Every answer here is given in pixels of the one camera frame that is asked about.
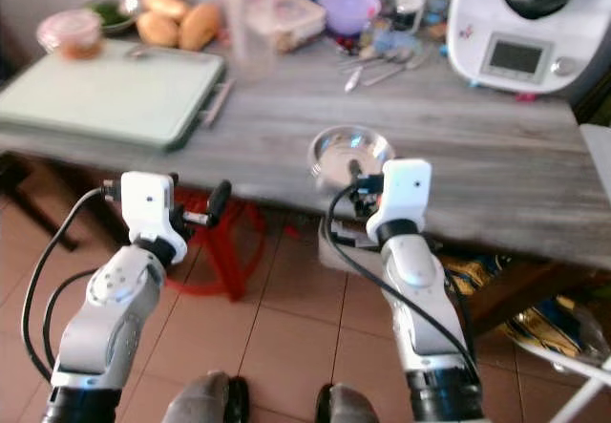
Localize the white kitchen cooking machine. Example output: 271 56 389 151
446 0 611 96

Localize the robot right leg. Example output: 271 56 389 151
312 383 384 423

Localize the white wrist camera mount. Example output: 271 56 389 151
365 159 433 243
119 171 188 264

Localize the small steel bowl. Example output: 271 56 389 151
307 124 396 188

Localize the tall clear plastic tumbler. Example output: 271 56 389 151
221 0 284 81

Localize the white-handled spoon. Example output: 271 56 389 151
343 64 367 94

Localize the pale green cutting board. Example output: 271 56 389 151
0 38 229 151

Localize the robot leg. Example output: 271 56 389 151
160 371 250 423
312 383 384 423

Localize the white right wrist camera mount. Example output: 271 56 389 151
365 159 433 243

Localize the white metal rack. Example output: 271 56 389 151
510 331 611 423

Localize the purple plastic bowl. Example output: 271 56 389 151
317 0 384 35

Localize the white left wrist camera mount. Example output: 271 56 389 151
119 171 188 264

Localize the long black left arm cable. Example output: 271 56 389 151
22 186 108 387

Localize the short black left arm cable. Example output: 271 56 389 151
43 268 104 382

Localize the slim table knife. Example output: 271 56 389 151
202 78 236 129

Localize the metal spoon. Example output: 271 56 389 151
363 54 427 89

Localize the golden bread bun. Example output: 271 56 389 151
140 0 188 19
135 12 179 50
179 1 223 53

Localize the robot left leg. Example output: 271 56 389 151
160 371 250 423

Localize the red plastic stool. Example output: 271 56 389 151
166 189 264 301

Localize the yellow blue patterned fabric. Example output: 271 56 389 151
448 251 611 358

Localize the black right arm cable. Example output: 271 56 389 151
325 182 484 387

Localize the round lidded food tub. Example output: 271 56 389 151
35 9 105 60

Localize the dark wooden grey-topped table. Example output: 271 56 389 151
0 22 611 273

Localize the white plastic box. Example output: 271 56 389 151
319 217 393 274

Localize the clear lidded plastic box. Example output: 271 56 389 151
272 0 328 51

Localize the dark dish with greens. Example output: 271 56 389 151
83 0 144 35

